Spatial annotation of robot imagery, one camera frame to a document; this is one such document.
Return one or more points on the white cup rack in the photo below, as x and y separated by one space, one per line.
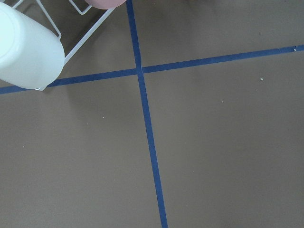
87 35

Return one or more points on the pink cup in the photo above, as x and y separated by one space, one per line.
105 4

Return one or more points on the white cup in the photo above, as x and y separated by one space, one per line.
31 55

